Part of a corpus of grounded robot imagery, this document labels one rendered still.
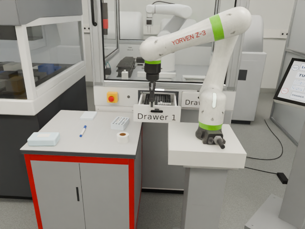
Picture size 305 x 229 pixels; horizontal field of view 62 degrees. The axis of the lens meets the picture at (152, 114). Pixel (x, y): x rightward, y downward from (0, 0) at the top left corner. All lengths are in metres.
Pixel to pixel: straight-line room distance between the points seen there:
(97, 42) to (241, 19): 0.97
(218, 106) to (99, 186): 0.79
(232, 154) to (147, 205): 1.09
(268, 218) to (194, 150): 1.13
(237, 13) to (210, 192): 0.92
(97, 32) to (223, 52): 0.85
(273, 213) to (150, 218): 0.95
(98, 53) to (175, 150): 0.93
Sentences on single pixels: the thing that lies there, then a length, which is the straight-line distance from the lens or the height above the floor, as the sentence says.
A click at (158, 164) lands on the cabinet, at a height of 0.31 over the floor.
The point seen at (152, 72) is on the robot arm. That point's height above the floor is 1.15.
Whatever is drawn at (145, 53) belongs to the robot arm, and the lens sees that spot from 1.26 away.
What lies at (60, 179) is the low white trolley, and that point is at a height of 0.57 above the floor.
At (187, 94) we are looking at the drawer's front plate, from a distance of 1.83.
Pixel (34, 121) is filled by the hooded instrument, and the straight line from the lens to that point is 1.94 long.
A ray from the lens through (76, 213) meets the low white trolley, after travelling 1.70.
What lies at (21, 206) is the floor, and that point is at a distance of 2.38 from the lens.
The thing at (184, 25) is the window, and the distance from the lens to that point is 1.78.
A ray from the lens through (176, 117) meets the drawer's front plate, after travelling 1.56.
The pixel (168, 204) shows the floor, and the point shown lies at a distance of 2.21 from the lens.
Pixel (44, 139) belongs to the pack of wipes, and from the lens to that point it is 1.50.
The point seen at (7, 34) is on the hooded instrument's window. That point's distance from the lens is 1.78.
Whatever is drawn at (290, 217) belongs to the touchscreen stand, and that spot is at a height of 0.09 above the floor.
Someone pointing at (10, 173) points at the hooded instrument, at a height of 0.29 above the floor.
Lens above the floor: 1.46
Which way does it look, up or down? 22 degrees down
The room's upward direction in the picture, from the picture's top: 1 degrees clockwise
